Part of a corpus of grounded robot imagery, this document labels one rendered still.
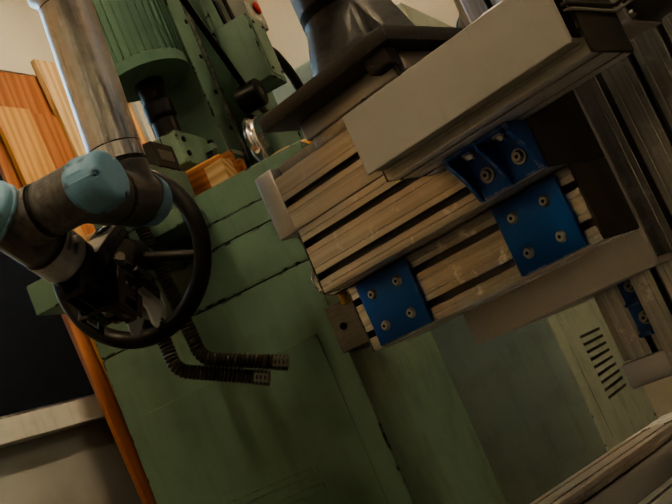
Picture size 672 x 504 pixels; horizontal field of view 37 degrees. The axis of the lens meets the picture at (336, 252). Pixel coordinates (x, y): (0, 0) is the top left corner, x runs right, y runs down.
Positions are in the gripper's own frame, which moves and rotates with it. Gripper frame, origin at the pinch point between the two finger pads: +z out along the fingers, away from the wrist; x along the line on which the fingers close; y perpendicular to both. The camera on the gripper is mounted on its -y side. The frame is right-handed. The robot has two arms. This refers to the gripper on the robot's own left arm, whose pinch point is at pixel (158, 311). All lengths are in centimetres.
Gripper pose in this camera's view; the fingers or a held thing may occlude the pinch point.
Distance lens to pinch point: 154.8
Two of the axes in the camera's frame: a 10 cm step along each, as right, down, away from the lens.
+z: 4.8, 4.7, 7.4
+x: 8.6, -4.0, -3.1
